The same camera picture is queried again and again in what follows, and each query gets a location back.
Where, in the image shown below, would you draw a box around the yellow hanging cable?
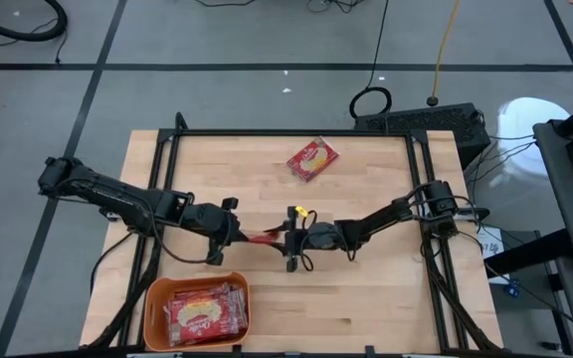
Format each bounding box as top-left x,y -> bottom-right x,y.
429,0 -> 463,108

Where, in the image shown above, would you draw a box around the black computer cables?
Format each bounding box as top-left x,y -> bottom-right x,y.
465,132 -> 537,186

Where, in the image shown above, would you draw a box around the black metal table frame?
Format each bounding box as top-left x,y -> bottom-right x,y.
80,112 -> 504,358

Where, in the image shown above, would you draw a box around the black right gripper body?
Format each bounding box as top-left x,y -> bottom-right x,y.
284,206 -> 340,273

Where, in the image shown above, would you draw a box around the black hanging cable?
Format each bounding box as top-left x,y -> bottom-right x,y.
348,0 -> 393,120

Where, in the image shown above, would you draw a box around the white round stool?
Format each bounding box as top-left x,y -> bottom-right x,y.
494,96 -> 572,180

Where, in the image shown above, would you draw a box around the black vacuum hose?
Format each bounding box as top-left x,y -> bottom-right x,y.
0,0 -> 69,44

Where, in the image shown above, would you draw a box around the long black floor cable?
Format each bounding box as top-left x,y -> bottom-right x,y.
484,263 -> 573,344

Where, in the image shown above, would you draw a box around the orange plastic basket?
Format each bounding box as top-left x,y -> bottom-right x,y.
142,271 -> 252,352

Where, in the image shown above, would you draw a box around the grey side table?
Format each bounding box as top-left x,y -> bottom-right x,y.
532,118 -> 573,265

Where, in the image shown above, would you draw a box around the black floor cable bundle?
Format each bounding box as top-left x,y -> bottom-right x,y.
305,0 -> 367,15

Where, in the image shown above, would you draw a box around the white paper sheet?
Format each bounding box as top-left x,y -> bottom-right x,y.
475,226 -> 512,285

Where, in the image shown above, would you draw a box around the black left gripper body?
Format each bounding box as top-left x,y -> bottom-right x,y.
186,197 -> 243,265

